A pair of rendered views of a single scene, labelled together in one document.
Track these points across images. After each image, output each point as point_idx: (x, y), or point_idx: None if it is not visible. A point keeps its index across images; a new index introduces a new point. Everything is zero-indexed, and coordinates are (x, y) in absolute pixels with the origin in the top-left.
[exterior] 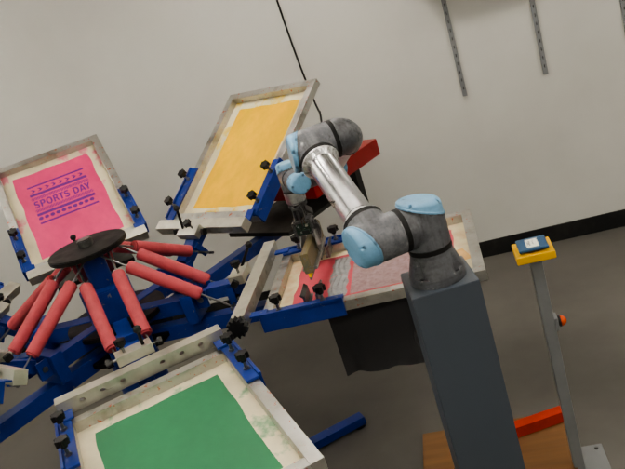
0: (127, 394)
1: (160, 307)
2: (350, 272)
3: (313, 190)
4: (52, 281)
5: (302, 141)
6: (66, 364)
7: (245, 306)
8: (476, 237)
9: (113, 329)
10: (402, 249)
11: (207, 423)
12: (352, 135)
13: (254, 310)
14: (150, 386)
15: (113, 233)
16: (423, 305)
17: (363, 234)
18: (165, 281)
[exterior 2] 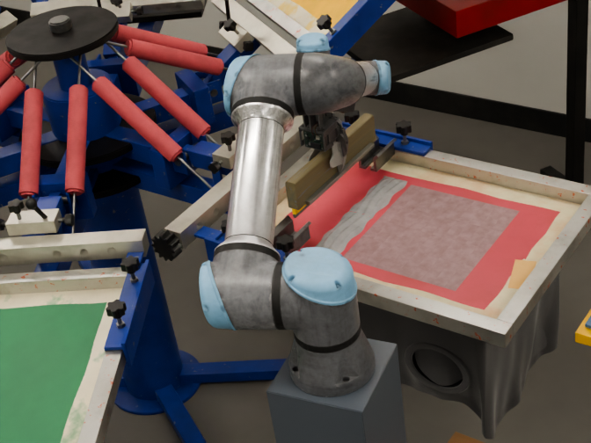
0: (0, 277)
1: (133, 145)
2: (377, 214)
3: (456, 24)
4: (5, 64)
5: (243, 82)
6: None
7: (194, 216)
8: (558, 259)
9: (62, 155)
10: (265, 328)
11: (37, 379)
12: (326, 95)
13: (214, 221)
14: (25, 280)
15: (103, 21)
16: (280, 404)
17: (211, 289)
18: (134, 122)
